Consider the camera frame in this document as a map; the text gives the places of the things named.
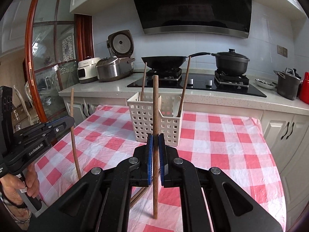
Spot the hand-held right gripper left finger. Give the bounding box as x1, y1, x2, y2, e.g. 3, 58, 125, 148
47, 133, 154, 232

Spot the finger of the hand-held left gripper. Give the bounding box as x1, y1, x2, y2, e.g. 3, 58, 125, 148
36, 125, 73, 148
45, 116, 75, 129

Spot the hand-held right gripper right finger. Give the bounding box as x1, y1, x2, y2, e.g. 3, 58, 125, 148
158, 133, 284, 232

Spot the brown wooden chopstick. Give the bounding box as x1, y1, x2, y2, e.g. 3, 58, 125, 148
130, 187, 145, 203
70, 88, 82, 180
153, 75, 160, 219
140, 62, 147, 102
132, 188, 148, 206
177, 56, 192, 118

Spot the beige plastic utensil basket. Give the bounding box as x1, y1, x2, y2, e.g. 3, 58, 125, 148
127, 92, 183, 147

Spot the white ceramic spoon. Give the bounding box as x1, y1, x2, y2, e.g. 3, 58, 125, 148
172, 96, 182, 117

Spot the person's left forearm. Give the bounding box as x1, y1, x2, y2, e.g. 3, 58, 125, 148
0, 197, 32, 224

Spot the person's left hand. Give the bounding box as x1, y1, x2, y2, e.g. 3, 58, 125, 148
0, 164, 40, 208

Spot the white small kitchen appliance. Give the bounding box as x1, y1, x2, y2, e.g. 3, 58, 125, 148
77, 57, 101, 84

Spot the red white checked tablecloth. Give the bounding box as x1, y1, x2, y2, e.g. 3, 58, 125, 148
34, 104, 286, 232

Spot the steel rice cooker open lid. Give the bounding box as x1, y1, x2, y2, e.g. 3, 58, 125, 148
95, 30, 136, 82

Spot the black glass gas stove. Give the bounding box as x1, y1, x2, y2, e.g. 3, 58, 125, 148
127, 68, 267, 97

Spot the red wooden glass door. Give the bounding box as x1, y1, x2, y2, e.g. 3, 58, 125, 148
24, 0, 94, 126

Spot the black wok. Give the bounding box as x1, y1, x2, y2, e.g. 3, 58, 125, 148
141, 52, 211, 69

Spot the black lidded cooking pot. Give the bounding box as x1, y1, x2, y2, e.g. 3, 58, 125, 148
211, 49, 250, 76

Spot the white plate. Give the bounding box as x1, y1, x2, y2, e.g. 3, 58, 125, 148
255, 78, 277, 87

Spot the grey stockpot with lid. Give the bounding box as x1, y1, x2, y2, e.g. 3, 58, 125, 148
273, 68, 302, 101

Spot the red thermos jug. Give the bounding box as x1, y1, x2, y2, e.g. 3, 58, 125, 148
299, 72, 309, 104

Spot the black range hood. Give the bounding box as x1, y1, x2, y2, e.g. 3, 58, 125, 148
127, 0, 253, 39

